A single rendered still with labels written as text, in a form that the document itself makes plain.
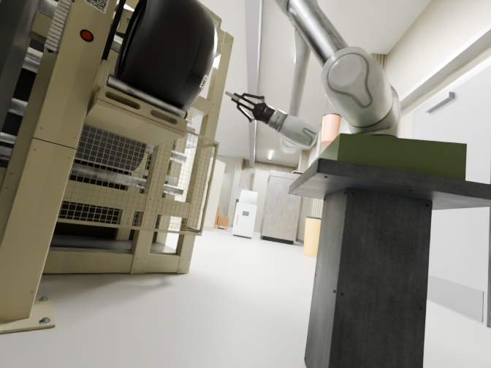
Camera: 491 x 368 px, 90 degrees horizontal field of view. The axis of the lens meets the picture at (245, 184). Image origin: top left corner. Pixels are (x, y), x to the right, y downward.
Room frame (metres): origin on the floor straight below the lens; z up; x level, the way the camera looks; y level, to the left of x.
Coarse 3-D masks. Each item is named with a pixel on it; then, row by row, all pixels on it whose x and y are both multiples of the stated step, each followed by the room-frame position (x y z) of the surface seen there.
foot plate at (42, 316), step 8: (40, 304) 1.03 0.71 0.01; (48, 304) 1.04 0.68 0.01; (32, 312) 0.97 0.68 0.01; (40, 312) 0.98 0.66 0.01; (48, 312) 0.99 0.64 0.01; (16, 320) 0.90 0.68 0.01; (24, 320) 0.91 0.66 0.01; (32, 320) 0.91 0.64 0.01; (40, 320) 0.91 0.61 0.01; (48, 320) 0.92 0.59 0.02; (0, 328) 0.84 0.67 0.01; (8, 328) 0.84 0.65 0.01; (16, 328) 0.85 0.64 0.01; (24, 328) 0.86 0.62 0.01; (32, 328) 0.88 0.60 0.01; (40, 328) 0.89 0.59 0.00
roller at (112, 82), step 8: (112, 80) 0.89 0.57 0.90; (120, 80) 0.92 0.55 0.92; (120, 88) 0.92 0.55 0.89; (128, 88) 0.93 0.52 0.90; (136, 88) 0.95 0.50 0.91; (136, 96) 0.96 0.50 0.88; (144, 96) 0.97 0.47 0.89; (152, 96) 0.99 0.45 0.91; (152, 104) 1.01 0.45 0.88; (160, 104) 1.02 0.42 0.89; (168, 104) 1.04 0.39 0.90; (176, 112) 1.07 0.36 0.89; (184, 112) 1.09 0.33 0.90
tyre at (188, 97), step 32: (160, 0) 0.85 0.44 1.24; (192, 0) 0.95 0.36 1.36; (128, 32) 1.18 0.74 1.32; (160, 32) 0.86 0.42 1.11; (192, 32) 0.92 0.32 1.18; (128, 64) 0.95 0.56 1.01; (160, 64) 0.92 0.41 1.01; (192, 64) 0.97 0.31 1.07; (160, 96) 1.02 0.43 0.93; (192, 96) 1.07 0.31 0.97
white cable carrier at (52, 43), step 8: (64, 0) 0.83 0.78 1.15; (72, 0) 0.86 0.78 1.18; (56, 8) 0.82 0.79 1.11; (64, 8) 0.84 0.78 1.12; (56, 16) 0.83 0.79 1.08; (64, 16) 0.84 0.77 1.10; (56, 24) 0.83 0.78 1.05; (64, 24) 0.87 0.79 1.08; (48, 32) 0.82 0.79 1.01; (56, 32) 0.83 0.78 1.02; (48, 40) 0.82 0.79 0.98; (56, 40) 0.84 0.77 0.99; (48, 48) 0.83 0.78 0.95; (56, 48) 0.84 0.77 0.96
